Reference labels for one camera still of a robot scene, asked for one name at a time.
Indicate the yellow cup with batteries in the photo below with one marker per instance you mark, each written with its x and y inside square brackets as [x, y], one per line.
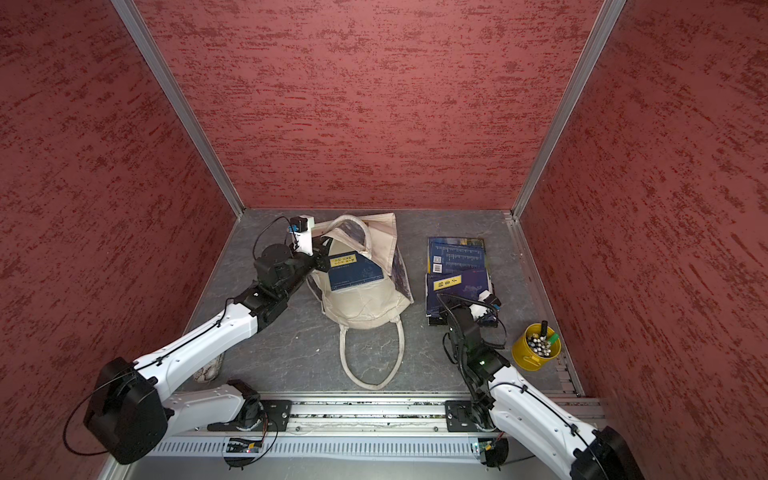
[536, 346]

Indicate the corner aluminium post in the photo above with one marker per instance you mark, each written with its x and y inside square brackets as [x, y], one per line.
[138, 30]
[602, 28]

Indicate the left corner aluminium post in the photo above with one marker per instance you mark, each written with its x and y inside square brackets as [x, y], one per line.
[138, 30]

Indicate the circuit board with wires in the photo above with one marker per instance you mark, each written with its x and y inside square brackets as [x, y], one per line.
[492, 453]
[240, 452]

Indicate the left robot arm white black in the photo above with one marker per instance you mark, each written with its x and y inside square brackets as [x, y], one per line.
[135, 405]

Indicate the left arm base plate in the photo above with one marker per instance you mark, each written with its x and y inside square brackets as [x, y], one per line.
[257, 417]

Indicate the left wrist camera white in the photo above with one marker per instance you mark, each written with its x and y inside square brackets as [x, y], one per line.
[301, 232]

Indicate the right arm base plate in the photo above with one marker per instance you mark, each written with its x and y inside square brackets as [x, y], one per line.
[462, 417]

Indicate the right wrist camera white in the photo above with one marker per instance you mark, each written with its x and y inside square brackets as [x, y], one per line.
[486, 304]

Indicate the blue book white text back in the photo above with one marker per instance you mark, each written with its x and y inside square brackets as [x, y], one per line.
[455, 254]

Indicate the white rolled cloth object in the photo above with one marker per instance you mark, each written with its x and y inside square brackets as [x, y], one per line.
[210, 371]

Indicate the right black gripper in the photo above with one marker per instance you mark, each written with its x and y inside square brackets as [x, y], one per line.
[452, 305]

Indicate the left circuit board with wires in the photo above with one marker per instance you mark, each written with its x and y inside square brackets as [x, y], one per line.
[240, 452]

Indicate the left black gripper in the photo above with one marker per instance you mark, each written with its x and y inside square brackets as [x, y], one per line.
[320, 253]

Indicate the cream canvas tote bag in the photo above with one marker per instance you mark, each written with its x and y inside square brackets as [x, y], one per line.
[371, 305]

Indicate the right corner aluminium post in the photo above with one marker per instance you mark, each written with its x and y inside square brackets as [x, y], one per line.
[602, 28]

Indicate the black book yellow chinese title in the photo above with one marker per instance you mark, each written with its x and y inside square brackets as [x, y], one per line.
[436, 321]

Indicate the right circuit board with wires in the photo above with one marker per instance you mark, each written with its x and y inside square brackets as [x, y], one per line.
[492, 453]

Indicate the aluminium front rail frame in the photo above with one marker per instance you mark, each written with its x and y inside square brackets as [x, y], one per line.
[353, 428]

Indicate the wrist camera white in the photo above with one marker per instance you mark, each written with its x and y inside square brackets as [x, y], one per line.
[486, 304]
[301, 232]

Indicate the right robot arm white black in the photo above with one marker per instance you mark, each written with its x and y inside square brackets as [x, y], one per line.
[502, 401]

